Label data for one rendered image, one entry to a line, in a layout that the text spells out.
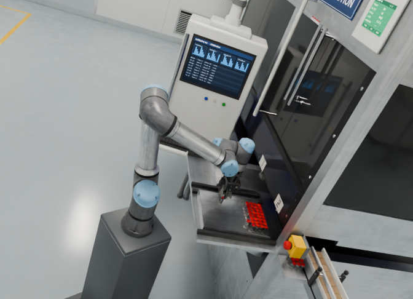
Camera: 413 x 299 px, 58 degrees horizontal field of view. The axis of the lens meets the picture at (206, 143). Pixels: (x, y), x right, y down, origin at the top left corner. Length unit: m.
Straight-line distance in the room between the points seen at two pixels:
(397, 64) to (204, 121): 1.39
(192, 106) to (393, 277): 1.52
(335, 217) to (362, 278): 0.52
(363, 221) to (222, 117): 1.11
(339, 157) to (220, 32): 1.10
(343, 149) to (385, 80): 0.30
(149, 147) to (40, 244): 1.31
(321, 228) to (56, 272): 1.62
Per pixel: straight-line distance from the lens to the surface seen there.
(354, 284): 2.26
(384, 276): 2.30
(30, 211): 2.94
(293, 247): 1.75
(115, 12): 6.97
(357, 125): 1.53
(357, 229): 1.92
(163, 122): 1.44
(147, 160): 1.70
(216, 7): 6.97
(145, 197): 1.65
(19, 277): 2.58
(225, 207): 1.96
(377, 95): 1.49
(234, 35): 2.31
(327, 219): 1.80
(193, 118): 2.50
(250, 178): 2.25
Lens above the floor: 2.07
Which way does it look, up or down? 30 degrees down
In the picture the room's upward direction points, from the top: 21 degrees clockwise
